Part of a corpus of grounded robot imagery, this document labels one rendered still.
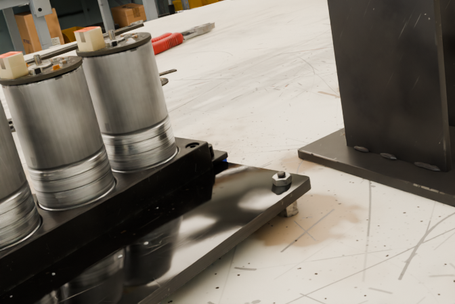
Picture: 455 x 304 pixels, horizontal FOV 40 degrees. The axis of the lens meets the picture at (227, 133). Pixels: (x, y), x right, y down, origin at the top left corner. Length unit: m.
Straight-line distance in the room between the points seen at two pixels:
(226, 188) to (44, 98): 0.06
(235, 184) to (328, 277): 0.05
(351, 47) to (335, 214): 0.06
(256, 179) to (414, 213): 0.05
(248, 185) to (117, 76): 0.05
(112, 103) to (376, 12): 0.09
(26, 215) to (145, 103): 0.05
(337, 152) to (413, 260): 0.07
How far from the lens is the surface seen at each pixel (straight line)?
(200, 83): 0.38
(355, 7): 0.22
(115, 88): 0.20
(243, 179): 0.21
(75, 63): 0.19
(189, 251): 0.17
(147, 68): 0.20
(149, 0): 2.73
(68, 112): 0.19
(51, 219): 0.19
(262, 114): 0.30
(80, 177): 0.19
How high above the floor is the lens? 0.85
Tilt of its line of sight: 19 degrees down
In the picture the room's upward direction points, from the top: 11 degrees counter-clockwise
